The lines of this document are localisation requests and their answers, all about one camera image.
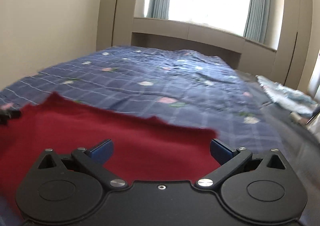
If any dark grey bed sheet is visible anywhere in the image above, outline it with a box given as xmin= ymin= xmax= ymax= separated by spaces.
xmin=236 ymin=70 xmax=319 ymax=225

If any blue plaid floral quilt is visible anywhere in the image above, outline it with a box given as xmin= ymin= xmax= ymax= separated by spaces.
xmin=1 ymin=46 xmax=284 ymax=153

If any right teal curtain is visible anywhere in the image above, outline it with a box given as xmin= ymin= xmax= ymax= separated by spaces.
xmin=244 ymin=0 xmax=271 ymax=44

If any beige built-in wardrobe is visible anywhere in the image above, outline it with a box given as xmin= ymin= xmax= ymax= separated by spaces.
xmin=96 ymin=0 xmax=313 ymax=90

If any small white box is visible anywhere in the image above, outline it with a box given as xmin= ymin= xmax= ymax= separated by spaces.
xmin=290 ymin=112 xmax=305 ymax=124

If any light blue folded cloth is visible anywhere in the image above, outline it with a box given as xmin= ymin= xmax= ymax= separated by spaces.
xmin=256 ymin=76 xmax=319 ymax=117

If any dark red knit garment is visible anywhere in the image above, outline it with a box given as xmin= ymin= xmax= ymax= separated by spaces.
xmin=1 ymin=93 xmax=219 ymax=206

